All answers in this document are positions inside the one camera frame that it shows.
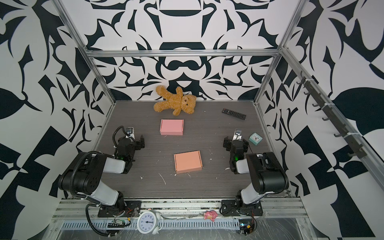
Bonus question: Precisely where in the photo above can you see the pink cardboard box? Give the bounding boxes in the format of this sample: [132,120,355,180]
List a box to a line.
[160,119,184,136]

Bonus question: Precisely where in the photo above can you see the peach cardboard box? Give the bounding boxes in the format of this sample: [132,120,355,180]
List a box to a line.
[174,151,203,174]

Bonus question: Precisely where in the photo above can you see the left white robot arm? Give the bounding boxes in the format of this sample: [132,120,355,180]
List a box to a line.
[58,126,145,238]

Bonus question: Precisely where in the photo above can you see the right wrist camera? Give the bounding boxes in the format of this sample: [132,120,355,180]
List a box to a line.
[232,129,243,141]

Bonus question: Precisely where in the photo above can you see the green circuit board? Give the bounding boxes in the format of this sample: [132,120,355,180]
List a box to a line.
[240,221,258,236]

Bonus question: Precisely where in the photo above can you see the small pink toy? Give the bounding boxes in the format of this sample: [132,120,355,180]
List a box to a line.
[204,210,218,222]

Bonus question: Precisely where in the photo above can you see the small teal alarm clock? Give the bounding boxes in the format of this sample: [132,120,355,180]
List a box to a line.
[249,133,263,146]

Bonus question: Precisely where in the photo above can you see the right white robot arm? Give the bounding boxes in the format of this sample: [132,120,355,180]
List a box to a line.
[223,135,289,208]

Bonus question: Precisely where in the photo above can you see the white round alarm clock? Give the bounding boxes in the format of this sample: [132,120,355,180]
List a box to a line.
[137,211,165,235]

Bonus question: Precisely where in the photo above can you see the brown teddy bear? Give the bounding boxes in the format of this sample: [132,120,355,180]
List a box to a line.
[154,86,197,116]

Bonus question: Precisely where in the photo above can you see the black remote control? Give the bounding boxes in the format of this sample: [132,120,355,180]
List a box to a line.
[222,108,247,120]

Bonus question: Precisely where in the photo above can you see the grey wall hook rail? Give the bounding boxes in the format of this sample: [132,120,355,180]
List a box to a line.
[296,71,368,160]

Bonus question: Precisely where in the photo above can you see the white slotted cable duct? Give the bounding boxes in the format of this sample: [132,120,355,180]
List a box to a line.
[61,219,240,231]

